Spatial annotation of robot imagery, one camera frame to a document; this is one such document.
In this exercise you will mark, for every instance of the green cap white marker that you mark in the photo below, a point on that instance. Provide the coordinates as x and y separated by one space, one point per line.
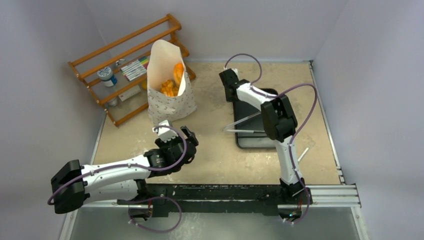
302 155

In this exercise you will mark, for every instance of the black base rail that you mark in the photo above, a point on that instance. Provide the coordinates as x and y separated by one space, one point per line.
143 190

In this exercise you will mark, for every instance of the blue lid jar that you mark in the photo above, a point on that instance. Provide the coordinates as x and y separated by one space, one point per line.
107 77

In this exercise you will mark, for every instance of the aluminium frame rail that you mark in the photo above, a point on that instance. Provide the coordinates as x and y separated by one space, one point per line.
334 197

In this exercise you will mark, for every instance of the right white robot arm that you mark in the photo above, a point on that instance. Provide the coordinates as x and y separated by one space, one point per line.
279 124

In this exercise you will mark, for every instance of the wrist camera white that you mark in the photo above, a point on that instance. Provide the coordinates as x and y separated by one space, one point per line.
236 72
165 131

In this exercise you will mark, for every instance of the braided fake bread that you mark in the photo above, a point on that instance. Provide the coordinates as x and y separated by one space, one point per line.
169 89

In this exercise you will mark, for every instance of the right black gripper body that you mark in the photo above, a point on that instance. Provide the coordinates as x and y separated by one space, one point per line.
228 86

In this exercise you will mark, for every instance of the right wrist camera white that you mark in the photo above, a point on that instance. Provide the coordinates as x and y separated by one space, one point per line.
236 72

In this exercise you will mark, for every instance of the orange wooden rack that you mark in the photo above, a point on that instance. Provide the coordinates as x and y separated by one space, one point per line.
122 64

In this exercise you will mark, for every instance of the black plastic tray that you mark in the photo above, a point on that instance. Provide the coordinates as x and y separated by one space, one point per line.
256 140

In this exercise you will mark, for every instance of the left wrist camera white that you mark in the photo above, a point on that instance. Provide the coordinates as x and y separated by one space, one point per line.
165 131

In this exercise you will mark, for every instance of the pack of coloured markers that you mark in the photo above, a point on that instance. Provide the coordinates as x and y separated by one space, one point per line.
135 69

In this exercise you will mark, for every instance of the small white box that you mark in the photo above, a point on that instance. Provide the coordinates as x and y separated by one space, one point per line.
129 93

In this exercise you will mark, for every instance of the round fake bread roll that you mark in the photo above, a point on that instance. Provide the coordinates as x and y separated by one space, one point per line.
178 73

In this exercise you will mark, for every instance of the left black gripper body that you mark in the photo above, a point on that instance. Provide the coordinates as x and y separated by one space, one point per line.
169 144

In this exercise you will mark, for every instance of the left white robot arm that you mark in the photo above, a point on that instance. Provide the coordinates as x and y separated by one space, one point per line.
75 184

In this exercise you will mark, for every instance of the patterned white paper bag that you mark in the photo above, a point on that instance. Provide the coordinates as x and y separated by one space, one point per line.
164 55

